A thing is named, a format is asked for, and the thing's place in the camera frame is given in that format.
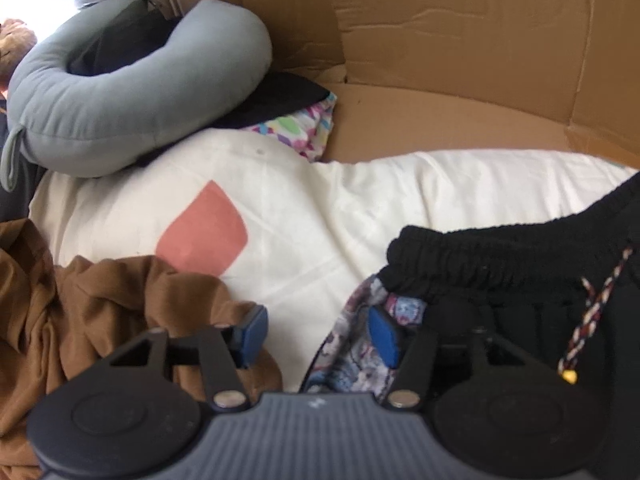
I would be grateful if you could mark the black pants with patterned stripes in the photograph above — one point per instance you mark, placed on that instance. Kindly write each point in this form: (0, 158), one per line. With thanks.
(500, 260)

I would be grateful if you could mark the black cloth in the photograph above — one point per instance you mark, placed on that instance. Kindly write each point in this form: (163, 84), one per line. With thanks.
(280, 95)

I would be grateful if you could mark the brown teddy bear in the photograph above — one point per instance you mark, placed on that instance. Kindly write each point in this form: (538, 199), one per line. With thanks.
(17, 40)

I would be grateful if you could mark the flattened cardboard box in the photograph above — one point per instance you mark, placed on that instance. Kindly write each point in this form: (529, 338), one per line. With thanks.
(450, 60)

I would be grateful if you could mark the white multicoloured patterned cloth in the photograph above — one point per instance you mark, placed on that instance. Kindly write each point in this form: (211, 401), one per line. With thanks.
(300, 130)

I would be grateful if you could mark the cream bear printed blanket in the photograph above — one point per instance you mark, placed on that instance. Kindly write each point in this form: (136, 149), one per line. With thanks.
(280, 200)

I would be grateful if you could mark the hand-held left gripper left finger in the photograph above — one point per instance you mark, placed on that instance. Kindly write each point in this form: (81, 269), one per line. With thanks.
(252, 332)

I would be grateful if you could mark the grey neck pillow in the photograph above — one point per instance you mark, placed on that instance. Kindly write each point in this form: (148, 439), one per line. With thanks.
(100, 110)

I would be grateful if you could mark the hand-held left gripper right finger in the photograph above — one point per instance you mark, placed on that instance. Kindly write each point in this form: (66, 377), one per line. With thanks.
(385, 337)

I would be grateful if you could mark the brown garment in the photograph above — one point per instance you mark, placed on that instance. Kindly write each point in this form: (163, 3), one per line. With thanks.
(100, 300)

